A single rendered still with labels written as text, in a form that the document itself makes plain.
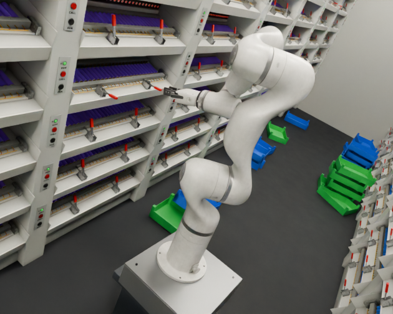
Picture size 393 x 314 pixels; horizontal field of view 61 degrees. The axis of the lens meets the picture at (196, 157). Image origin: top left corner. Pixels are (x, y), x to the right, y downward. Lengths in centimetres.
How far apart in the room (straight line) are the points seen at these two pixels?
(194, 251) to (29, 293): 72
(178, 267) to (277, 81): 71
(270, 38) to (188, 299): 84
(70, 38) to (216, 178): 59
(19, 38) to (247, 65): 60
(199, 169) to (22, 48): 57
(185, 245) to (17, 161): 62
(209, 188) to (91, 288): 80
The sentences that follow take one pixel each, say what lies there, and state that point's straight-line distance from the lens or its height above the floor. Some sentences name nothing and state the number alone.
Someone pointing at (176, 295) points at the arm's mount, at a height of 38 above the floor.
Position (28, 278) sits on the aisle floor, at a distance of 160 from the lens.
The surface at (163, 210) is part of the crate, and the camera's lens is 202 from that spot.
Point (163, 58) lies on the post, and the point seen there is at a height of 85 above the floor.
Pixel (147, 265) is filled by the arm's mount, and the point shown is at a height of 38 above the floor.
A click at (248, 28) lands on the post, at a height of 105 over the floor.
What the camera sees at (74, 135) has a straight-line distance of 139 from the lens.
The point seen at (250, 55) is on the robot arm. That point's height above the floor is 115.
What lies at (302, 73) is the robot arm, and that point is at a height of 115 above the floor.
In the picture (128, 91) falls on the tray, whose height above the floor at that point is 76.
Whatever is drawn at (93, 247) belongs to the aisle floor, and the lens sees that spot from 173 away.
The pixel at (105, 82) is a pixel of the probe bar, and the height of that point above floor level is 79.
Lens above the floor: 130
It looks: 29 degrees down
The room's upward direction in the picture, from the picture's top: 23 degrees clockwise
